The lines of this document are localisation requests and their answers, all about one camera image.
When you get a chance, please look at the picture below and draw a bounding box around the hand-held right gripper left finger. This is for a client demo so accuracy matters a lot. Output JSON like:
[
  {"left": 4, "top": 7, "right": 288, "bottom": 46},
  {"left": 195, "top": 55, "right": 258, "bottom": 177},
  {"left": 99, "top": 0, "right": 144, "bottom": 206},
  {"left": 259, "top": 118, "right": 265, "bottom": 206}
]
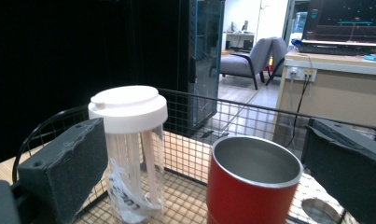
[{"left": 17, "top": 117, "right": 109, "bottom": 224}]

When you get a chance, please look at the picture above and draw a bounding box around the white power socket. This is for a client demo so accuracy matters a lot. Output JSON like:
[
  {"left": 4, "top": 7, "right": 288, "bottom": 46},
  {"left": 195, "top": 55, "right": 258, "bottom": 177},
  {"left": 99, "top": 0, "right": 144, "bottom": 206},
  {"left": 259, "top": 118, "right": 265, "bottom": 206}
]
[{"left": 286, "top": 66, "right": 318, "bottom": 83}]

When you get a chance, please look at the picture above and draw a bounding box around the black wire basket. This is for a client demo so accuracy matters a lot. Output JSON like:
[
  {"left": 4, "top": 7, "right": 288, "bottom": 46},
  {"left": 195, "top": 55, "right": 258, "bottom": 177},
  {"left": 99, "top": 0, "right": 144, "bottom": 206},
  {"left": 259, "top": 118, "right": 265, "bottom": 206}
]
[{"left": 11, "top": 88, "right": 376, "bottom": 224}]

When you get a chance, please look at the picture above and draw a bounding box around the black cabinet with glass door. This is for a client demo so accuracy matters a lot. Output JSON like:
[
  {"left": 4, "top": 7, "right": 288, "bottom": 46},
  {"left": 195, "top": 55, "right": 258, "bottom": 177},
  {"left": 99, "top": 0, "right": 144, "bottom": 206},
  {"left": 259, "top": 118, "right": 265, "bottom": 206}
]
[{"left": 179, "top": 0, "right": 226, "bottom": 129}]

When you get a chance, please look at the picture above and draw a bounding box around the black cable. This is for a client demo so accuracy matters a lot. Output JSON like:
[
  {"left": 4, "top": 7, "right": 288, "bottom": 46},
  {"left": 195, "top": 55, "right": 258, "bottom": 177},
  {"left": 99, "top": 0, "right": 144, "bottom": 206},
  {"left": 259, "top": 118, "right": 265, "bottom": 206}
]
[{"left": 285, "top": 74, "right": 311, "bottom": 148}]

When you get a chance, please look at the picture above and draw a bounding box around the white office desk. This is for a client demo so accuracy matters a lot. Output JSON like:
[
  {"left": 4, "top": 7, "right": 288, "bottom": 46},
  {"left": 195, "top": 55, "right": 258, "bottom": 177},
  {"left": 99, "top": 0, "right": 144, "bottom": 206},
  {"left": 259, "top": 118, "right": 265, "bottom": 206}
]
[{"left": 222, "top": 20, "right": 257, "bottom": 52}]

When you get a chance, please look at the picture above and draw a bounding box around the grey armchair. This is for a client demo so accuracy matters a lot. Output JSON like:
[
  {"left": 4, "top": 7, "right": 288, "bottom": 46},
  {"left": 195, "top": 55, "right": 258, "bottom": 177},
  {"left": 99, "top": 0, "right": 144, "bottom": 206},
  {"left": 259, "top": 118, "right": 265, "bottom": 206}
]
[
  {"left": 264, "top": 36, "right": 288, "bottom": 87},
  {"left": 219, "top": 36, "right": 275, "bottom": 91}
]

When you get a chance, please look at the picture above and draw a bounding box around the clear bottle with white lid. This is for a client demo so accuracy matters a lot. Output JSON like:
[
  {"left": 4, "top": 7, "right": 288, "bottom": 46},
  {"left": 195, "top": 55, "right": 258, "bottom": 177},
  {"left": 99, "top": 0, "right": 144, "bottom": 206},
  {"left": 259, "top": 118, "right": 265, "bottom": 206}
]
[{"left": 88, "top": 85, "right": 169, "bottom": 224}]

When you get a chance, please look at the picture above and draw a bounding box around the blue water jug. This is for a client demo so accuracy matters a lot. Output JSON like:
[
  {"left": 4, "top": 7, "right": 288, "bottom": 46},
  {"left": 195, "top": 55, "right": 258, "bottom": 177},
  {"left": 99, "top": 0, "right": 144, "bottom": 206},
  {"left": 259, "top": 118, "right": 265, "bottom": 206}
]
[{"left": 291, "top": 11, "right": 309, "bottom": 34}]

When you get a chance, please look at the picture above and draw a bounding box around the black curtain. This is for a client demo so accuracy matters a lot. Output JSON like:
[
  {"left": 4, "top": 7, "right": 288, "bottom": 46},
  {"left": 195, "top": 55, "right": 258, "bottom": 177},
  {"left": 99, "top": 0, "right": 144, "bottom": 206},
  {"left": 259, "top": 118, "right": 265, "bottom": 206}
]
[{"left": 0, "top": 0, "right": 189, "bottom": 167}]

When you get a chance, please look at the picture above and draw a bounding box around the beige desk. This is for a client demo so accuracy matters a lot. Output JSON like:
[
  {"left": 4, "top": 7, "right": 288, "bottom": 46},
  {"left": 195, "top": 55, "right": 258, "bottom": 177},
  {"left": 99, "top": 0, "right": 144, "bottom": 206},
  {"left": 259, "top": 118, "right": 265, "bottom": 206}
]
[{"left": 271, "top": 49, "right": 376, "bottom": 132}]

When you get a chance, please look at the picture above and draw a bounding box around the red steel cup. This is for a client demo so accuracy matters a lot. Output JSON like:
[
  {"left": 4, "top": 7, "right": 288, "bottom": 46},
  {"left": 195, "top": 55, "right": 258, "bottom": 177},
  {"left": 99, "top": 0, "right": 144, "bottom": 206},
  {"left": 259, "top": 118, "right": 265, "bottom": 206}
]
[{"left": 205, "top": 135, "right": 304, "bottom": 224}]

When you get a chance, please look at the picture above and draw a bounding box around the round metal lid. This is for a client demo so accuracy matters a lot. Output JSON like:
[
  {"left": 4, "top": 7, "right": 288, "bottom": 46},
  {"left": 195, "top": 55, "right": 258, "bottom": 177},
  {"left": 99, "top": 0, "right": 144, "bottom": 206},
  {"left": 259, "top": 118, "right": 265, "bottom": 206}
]
[{"left": 301, "top": 198, "right": 342, "bottom": 224}]

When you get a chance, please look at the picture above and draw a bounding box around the black keyboard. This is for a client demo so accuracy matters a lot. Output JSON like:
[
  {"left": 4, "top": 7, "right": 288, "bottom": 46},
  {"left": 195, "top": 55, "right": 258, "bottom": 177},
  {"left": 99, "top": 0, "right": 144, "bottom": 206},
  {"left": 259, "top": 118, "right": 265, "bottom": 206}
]
[{"left": 297, "top": 43, "right": 376, "bottom": 57}]

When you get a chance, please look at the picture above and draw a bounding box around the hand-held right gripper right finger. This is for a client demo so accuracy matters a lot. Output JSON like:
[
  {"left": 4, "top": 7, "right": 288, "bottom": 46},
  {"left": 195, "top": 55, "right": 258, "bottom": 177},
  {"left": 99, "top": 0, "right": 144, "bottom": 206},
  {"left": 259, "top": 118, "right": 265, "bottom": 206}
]
[{"left": 301, "top": 118, "right": 376, "bottom": 224}]

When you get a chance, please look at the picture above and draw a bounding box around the computer monitor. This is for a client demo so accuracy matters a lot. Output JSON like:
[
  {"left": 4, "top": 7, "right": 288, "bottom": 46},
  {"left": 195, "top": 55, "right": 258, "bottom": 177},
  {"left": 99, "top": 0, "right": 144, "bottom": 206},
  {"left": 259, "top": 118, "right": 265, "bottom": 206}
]
[{"left": 301, "top": 0, "right": 376, "bottom": 48}]

